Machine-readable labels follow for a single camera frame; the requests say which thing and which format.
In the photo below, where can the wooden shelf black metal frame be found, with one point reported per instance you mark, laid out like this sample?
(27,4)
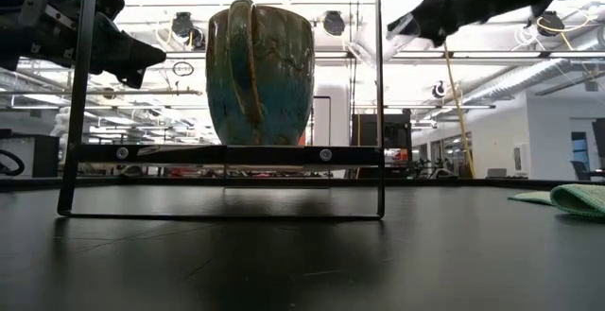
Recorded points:
(227,155)

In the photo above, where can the clear glass mug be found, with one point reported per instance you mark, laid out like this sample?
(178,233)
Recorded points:
(402,41)

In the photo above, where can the green blue glazed ceramic mug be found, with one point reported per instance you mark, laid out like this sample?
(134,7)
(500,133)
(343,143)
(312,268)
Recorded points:
(279,89)

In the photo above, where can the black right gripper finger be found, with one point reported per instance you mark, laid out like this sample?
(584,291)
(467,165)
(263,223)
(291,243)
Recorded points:
(427,20)

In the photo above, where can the blue screen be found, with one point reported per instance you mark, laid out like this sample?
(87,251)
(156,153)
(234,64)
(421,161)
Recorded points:
(579,150)

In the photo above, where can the white wall dispenser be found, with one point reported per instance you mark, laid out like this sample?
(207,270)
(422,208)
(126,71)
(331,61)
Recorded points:
(521,157)

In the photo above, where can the black box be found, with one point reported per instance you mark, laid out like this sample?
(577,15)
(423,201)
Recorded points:
(46,157)

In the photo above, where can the green cloth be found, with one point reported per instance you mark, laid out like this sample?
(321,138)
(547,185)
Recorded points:
(579,200)

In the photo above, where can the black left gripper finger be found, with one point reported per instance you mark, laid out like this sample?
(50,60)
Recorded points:
(132,80)
(137,51)

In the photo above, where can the small black ceiling reel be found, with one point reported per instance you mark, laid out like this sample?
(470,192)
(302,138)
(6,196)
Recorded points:
(438,90)

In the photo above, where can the silver ventilation duct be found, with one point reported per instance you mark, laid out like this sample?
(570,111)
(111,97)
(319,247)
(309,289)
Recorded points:
(534,72)

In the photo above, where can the black cabinet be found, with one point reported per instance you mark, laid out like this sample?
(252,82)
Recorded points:
(394,136)

